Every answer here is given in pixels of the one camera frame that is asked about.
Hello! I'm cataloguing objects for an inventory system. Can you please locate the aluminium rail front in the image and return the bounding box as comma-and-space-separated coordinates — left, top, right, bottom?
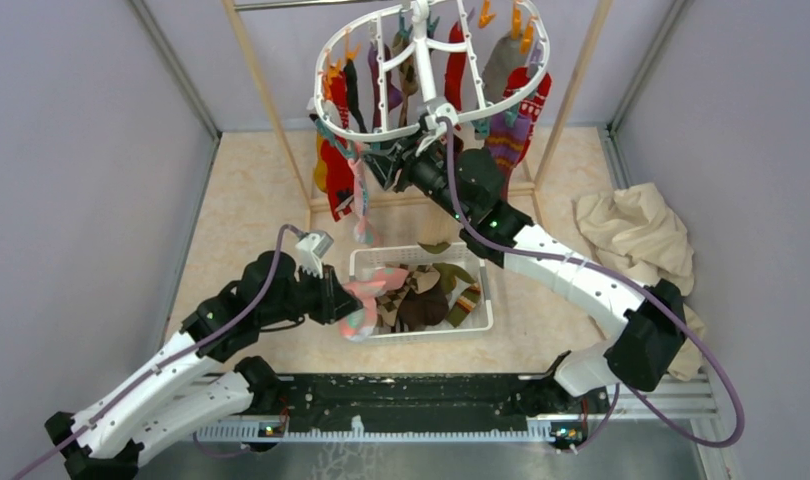
116, 374, 719, 444

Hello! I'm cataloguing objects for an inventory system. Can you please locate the red snowflake sock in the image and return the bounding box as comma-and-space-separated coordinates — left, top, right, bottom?
315, 71, 354, 222

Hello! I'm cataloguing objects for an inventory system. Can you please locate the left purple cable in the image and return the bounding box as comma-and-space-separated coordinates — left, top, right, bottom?
10, 223, 307, 480

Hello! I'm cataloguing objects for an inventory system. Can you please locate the purple cable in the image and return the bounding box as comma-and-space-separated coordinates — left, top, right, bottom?
10, 223, 307, 480
438, 117, 747, 455

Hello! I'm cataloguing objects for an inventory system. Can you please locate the olive green striped sock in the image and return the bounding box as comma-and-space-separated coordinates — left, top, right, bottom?
430, 260, 482, 329

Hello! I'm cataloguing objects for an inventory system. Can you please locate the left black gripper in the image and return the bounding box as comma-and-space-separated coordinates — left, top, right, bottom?
259, 261, 364, 327

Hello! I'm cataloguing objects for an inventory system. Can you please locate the dark brown sock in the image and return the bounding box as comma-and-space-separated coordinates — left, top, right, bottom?
397, 283, 450, 332

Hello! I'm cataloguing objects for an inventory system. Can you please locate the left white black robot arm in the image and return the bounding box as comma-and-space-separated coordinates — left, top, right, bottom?
45, 251, 363, 479

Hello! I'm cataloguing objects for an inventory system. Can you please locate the pink green patterned sock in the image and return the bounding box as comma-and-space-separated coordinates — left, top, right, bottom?
338, 267, 408, 342

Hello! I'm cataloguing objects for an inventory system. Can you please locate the cream crumpled cloth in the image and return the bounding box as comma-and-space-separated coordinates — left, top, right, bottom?
572, 182, 708, 382

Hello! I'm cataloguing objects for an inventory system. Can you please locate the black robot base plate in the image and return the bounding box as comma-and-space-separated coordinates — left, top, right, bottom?
246, 373, 609, 433

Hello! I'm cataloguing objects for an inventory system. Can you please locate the purple striped sock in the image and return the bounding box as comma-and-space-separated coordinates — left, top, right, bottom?
484, 113, 531, 200

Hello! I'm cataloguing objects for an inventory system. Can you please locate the wooden rack frame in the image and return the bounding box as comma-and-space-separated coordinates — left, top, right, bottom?
223, 1, 612, 221

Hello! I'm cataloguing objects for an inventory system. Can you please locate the white oval clip hanger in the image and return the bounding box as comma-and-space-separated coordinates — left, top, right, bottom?
309, 1, 551, 143

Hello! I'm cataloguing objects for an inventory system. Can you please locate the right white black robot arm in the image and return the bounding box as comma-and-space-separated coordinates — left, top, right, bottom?
361, 140, 686, 412

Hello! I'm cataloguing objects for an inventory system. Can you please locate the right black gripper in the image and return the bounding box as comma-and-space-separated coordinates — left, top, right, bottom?
359, 126, 471, 224

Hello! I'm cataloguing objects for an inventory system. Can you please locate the white perforated plastic basket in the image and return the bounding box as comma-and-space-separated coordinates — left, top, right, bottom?
349, 242, 494, 345

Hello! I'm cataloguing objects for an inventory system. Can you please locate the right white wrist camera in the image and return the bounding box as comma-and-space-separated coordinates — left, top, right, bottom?
416, 110, 458, 156

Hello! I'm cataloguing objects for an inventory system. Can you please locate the red white patterned sock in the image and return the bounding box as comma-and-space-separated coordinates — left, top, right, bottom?
505, 67, 552, 164

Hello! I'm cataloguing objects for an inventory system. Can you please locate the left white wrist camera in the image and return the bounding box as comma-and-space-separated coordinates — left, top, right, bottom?
295, 230, 334, 278

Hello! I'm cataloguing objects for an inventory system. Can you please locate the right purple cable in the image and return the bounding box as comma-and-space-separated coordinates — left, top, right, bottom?
438, 117, 747, 455

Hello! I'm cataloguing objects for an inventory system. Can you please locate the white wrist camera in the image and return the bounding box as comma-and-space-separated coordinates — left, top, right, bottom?
295, 230, 334, 278
416, 110, 458, 156

